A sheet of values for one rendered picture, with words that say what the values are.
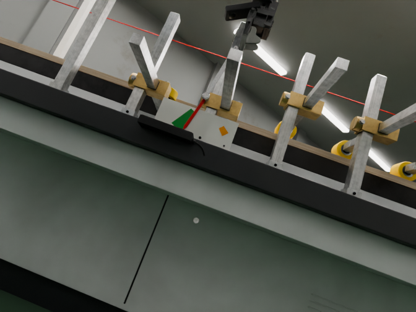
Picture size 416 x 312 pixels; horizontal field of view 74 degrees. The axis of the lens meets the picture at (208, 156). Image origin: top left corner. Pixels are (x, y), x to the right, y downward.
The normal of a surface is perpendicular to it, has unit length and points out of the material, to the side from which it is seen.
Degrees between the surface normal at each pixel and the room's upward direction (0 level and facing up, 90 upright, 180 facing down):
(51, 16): 90
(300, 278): 90
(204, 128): 90
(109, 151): 90
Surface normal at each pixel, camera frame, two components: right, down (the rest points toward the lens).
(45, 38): 0.56, 0.00
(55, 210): 0.01, -0.24
